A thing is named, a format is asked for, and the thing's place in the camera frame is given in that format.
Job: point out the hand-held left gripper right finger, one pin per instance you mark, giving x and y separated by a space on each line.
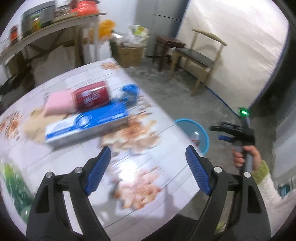
198 171

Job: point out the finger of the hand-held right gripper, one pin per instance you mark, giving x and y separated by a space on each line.
227 128
227 139

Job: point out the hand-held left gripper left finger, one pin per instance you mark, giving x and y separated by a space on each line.
97 171

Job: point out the blue plastic basket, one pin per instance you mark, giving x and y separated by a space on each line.
185 125

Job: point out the blue toothpaste box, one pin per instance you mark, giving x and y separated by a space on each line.
87 125

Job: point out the beige cloth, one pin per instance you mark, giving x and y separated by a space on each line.
34 125

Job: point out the pink bubble wrap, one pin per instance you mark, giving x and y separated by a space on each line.
59 103

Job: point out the person's right forearm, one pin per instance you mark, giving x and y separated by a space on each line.
266 192

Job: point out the person's right hand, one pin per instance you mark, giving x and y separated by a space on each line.
255 158

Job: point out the green white fuzzy jacket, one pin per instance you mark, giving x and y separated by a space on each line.
221 227

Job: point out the wooden chair dark seat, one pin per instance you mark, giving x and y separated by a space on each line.
196 58

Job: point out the green packet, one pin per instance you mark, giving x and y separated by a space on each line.
16 187

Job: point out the white mattress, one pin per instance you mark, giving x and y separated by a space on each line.
242 46

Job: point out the blue crumpled wrapper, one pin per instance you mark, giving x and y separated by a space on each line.
129 90

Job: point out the dark wooden stool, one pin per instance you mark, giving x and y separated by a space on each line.
168 42

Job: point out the white cloth bundle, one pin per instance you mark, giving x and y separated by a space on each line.
53 62

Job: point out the large cardboard box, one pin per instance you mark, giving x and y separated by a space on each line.
129 55

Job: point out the grey refrigerator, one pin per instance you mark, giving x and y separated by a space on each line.
159 27

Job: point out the black cloth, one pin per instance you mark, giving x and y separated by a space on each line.
9 83

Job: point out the white green package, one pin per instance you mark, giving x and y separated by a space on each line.
138 32

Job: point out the yellow plastic bag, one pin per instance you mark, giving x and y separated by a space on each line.
106 29

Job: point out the wooden shelf table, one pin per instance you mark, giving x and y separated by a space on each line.
46 29

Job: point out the pickle jar green lid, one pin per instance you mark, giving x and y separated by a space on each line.
37 25

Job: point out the dark jar red label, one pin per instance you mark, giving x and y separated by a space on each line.
13 34

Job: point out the orange plastic bag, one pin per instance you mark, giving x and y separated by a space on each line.
84 7

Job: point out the grey rice cooker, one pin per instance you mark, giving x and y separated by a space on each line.
34 11

